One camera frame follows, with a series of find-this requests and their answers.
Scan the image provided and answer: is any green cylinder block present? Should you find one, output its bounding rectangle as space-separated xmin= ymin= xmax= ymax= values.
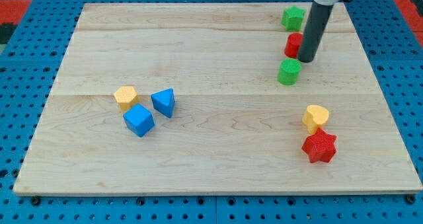
xmin=277 ymin=58 xmax=301 ymax=85

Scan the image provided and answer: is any red star block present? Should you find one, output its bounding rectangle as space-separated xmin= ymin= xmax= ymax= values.
xmin=301 ymin=128 xmax=337 ymax=163

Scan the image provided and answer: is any yellow heart block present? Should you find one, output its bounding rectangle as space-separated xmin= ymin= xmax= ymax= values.
xmin=301 ymin=104 xmax=330 ymax=135

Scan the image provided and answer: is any red cylinder block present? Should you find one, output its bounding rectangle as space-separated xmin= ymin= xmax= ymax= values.
xmin=284 ymin=32 xmax=303 ymax=59

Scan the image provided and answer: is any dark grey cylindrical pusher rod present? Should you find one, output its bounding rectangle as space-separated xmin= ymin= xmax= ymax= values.
xmin=297 ymin=2 xmax=334 ymax=63

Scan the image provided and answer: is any light wooden board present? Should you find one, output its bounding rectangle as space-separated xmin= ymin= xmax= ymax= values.
xmin=13 ymin=3 xmax=422 ymax=197

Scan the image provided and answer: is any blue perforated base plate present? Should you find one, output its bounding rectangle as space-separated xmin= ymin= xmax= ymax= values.
xmin=1 ymin=0 xmax=422 ymax=223

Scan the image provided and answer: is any green star block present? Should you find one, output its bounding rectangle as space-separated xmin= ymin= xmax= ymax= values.
xmin=281 ymin=5 xmax=305 ymax=32

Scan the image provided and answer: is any yellow hexagon block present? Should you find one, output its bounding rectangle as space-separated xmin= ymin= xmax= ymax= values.
xmin=114 ymin=86 xmax=139 ymax=114

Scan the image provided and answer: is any blue triangle block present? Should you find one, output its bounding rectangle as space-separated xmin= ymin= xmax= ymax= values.
xmin=151 ymin=88 xmax=175 ymax=118

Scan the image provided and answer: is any blue cube block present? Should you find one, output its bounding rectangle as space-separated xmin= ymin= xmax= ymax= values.
xmin=123 ymin=104 xmax=155 ymax=137

